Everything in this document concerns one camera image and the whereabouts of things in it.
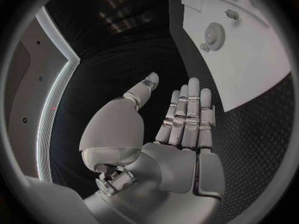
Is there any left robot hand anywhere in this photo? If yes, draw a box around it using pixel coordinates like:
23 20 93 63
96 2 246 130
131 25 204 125
78 72 226 224

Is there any white task board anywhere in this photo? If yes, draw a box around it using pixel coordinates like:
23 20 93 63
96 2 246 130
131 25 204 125
180 0 294 113

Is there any grey gear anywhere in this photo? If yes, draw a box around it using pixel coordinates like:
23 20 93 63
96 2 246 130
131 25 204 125
200 21 226 52

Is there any small grey peg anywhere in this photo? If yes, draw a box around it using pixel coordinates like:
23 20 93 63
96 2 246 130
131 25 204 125
224 9 240 20

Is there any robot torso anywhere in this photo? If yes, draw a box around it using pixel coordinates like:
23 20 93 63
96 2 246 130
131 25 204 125
4 6 82 185

